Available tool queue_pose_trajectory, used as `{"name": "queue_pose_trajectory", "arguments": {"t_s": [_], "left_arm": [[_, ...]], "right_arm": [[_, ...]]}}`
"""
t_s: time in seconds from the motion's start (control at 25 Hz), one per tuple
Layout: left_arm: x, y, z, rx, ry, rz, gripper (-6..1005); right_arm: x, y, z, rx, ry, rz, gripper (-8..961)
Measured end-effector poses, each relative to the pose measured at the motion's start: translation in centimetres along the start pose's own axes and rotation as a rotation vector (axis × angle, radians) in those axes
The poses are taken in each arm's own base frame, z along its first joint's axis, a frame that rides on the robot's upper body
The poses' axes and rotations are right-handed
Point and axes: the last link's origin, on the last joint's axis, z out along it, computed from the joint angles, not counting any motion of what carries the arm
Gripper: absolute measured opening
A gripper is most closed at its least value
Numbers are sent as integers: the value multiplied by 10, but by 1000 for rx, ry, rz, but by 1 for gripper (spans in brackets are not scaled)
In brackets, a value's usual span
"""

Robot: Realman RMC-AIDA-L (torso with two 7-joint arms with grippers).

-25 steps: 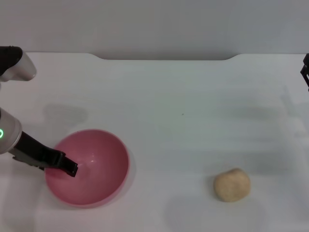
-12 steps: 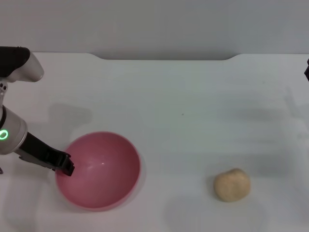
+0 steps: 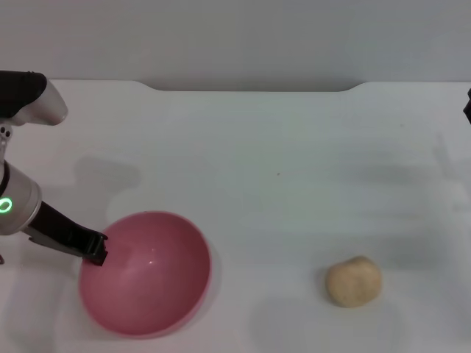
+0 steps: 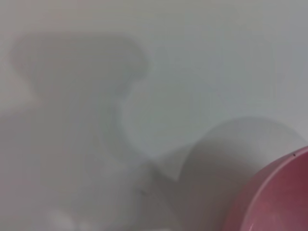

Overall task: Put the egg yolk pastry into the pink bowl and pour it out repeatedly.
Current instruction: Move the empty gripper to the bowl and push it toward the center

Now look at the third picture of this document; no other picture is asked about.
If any beige egg yolk pastry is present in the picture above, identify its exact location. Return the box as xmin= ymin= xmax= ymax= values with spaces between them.
xmin=325 ymin=255 xmax=383 ymax=308

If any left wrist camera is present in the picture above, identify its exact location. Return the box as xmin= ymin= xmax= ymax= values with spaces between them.
xmin=0 ymin=71 xmax=69 ymax=126

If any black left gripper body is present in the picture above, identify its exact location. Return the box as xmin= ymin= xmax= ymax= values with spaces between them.
xmin=27 ymin=201 xmax=98 ymax=259

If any pink plastic bowl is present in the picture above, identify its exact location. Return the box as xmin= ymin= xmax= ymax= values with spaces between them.
xmin=78 ymin=210 xmax=213 ymax=338

